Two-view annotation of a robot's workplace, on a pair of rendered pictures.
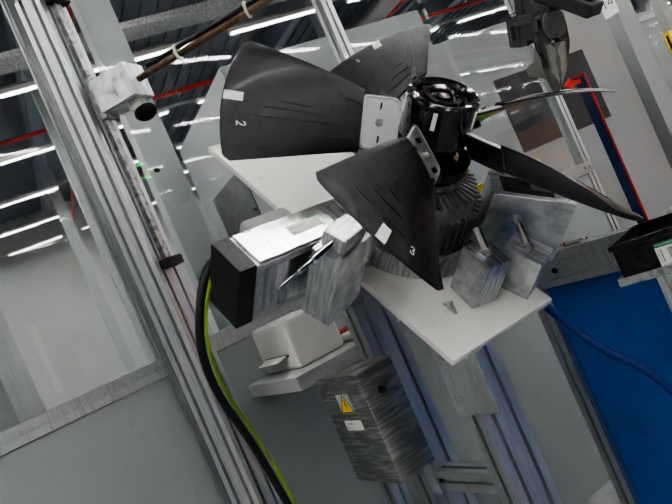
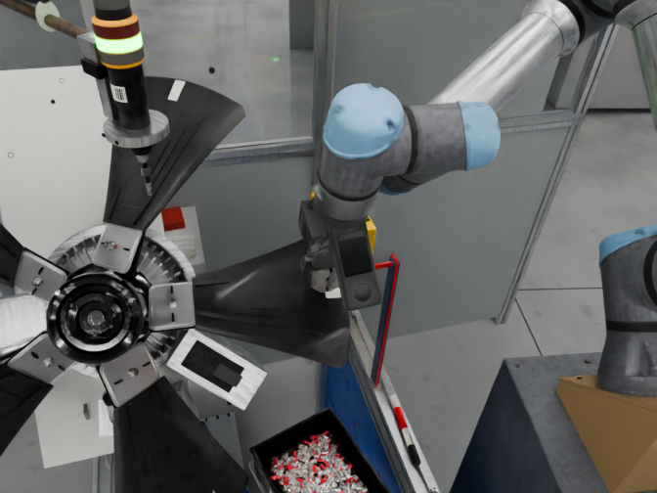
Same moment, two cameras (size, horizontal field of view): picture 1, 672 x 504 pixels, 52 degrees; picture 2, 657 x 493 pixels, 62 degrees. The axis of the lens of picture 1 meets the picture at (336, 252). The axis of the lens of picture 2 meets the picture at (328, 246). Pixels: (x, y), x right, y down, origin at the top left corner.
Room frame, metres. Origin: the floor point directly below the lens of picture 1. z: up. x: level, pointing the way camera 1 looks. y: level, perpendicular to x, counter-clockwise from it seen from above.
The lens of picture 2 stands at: (0.75, -0.67, 1.77)
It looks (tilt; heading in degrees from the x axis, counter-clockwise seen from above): 41 degrees down; 16
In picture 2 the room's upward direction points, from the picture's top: 3 degrees clockwise
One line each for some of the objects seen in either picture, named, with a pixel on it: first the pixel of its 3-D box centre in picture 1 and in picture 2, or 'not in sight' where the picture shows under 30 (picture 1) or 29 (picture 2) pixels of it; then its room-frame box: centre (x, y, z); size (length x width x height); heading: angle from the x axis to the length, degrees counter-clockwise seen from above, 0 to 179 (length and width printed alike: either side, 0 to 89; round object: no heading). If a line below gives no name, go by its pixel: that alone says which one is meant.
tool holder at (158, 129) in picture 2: not in sight; (123, 88); (1.21, -0.30, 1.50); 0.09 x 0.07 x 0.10; 70
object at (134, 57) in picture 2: not in sight; (121, 52); (1.21, -0.31, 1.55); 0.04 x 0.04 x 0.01
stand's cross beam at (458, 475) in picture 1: (477, 477); not in sight; (1.31, -0.08, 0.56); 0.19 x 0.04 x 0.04; 35
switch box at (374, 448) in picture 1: (373, 419); not in sight; (1.35, 0.06, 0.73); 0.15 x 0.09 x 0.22; 35
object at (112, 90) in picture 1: (119, 90); not in sight; (1.42, 0.28, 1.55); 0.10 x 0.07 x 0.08; 70
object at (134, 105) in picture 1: (144, 108); not in sight; (1.41, 0.24, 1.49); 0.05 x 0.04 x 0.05; 70
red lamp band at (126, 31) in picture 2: not in sight; (115, 25); (1.21, -0.31, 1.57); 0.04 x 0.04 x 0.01
